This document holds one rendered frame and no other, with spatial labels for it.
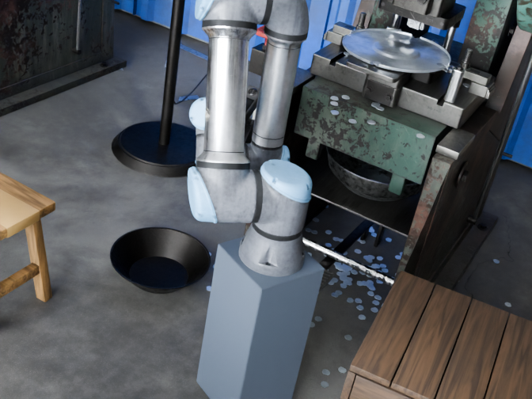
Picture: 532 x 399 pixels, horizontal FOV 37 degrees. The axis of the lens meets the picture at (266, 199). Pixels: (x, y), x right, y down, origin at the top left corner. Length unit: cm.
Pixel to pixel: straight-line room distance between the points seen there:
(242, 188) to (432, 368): 58
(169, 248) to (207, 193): 89
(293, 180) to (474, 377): 59
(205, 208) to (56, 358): 71
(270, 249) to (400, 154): 55
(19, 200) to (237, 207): 70
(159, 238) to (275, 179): 91
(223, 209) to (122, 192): 117
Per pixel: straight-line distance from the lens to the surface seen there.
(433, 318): 197
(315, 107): 222
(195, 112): 186
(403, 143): 214
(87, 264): 248
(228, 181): 167
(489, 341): 197
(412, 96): 219
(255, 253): 178
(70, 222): 266
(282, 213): 171
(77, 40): 349
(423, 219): 214
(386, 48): 218
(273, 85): 179
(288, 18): 172
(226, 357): 197
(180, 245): 253
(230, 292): 186
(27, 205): 215
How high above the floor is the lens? 154
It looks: 32 degrees down
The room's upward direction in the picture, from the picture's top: 11 degrees clockwise
